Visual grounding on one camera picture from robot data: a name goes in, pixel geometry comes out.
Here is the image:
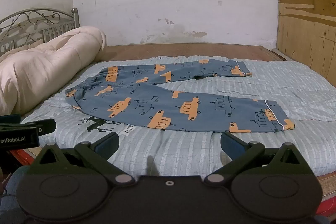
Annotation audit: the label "grey metal headboard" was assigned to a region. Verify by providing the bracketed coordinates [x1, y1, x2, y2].
[0, 7, 80, 51]

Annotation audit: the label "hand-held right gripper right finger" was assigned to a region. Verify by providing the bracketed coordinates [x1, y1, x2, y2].
[204, 131, 314, 186]

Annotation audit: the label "blue pants with orange cars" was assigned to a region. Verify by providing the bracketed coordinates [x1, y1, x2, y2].
[64, 57, 296, 134]

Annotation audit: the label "light blue striped blanket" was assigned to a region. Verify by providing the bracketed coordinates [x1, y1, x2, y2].
[20, 55, 336, 178]

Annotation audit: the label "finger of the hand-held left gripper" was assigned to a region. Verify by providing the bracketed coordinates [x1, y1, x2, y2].
[20, 118, 57, 136]

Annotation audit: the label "plywood wall panel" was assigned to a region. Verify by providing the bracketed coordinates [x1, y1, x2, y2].
[273, 0, 336, 81]

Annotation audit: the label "cream rolled comforter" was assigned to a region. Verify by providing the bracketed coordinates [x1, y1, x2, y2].
[0, 26, 107, 116]

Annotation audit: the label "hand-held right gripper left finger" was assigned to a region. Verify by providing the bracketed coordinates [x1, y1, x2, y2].
[28, 132, 136, 187]

